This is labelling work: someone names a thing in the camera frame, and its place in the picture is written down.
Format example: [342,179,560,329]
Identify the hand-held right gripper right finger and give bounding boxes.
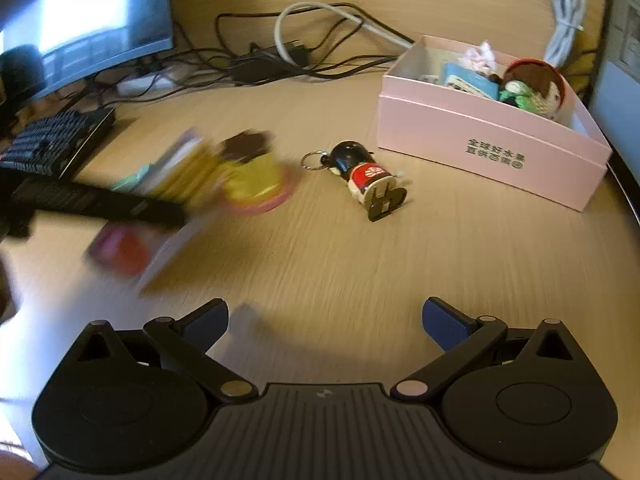
[391,297,576,402]

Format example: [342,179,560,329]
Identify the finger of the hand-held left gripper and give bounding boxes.
[30,181,189,232]

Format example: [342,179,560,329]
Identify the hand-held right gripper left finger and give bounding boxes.
[75,298,256,404]

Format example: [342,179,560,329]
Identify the packaged small doll toy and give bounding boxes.
[84,127,302,295]

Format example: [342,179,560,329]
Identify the black-haired doll keychain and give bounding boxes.
[301,140,414,223]

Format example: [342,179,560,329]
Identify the pink cardboard box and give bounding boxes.
[375,35,614,213]

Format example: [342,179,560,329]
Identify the blue and white packet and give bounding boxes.
[440,62,501,101]

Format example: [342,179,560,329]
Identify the brown crochet doll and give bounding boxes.
[498,58,568,122]

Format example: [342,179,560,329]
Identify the black keyboard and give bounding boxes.
[0,107,117,182]

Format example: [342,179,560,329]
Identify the white power strip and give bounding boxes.
[115,62,189,96]

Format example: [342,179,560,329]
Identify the dark round object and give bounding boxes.
[0,44,49,107]

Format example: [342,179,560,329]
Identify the black computer monitor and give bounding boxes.
[0,0,175,107]

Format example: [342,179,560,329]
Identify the black power adapter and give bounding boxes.
[229,49,307,84]

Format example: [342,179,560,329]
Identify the computer tower case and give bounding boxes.
[587,0,640,127]

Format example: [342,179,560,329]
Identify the black cable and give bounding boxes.
[215,12,283,63]
[300,2,402,82]

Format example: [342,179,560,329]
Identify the grey cable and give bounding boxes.
[275,2,416,66]

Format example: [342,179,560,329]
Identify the white coiled cable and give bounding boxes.
[542,0,587,69]

